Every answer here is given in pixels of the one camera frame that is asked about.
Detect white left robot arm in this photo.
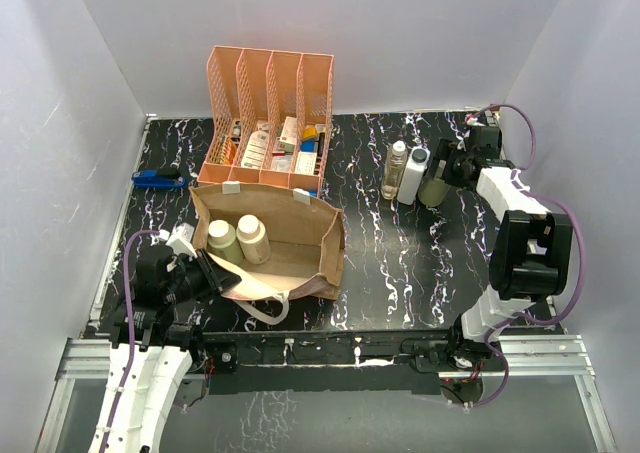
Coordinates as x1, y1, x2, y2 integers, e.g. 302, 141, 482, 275
89, 246, 241, 452

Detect orange items in organizer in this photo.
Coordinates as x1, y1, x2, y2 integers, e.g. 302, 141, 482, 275
214, 119, 242, 166

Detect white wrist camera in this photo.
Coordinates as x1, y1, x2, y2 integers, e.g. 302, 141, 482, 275
465, 110, 499, 127
159, 223, 196, 258

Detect blue stapler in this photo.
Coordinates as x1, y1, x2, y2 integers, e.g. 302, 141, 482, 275
131, 168, 186, 189

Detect yellow blue small boxes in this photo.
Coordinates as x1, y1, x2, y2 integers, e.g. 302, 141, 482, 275
300, 124, 327, 156

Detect white medicine box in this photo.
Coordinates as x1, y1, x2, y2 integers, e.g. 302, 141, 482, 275
240, 130, 269, 169

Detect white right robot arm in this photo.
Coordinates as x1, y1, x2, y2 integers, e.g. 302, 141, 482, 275
425, 124, 573, 370

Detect brown canvas tote bag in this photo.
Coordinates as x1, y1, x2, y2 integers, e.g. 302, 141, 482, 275
190, 181, 345, 325

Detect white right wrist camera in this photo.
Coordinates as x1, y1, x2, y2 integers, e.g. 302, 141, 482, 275
465, 110, 499, 127

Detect white red small box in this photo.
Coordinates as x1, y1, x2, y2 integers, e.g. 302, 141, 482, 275
276, 116, 298, 154

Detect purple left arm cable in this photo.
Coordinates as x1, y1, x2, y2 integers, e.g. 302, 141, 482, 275
92, 230, 164, 449

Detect clear bottle amber liquid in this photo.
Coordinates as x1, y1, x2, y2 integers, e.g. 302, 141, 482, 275
381, 140, 408, 200

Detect white box with icons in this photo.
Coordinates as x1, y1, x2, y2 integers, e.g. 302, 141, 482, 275
294, 151, 317, 175

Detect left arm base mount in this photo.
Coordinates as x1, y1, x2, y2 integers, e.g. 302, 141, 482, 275
188, 341, 238, 376

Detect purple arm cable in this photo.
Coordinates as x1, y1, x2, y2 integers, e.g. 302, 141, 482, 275
449, 103, 587, 408
92, 230, 164, 449

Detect white bottle dark grey cap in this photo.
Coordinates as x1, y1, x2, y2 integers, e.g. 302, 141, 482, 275
396, 146, 430, 205

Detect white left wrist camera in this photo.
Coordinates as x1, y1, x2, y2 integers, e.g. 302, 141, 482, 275
159, 223, 196, 258

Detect green bottle beige cap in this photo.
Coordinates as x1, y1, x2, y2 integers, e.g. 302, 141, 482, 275
417, 176, 450, 208
207, 220, 244, 265
236, 215, 271, 265

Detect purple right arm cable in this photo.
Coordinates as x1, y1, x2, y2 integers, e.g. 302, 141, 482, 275
449, 103, 587, 408

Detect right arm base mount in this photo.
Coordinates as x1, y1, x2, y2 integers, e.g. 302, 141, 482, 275
402, 340, 505, 382

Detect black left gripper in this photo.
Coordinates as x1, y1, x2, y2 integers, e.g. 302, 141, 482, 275
164, 247, 242, 305

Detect pink plastic file organizer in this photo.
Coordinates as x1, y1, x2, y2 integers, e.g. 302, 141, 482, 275
198, 46, 334, 195

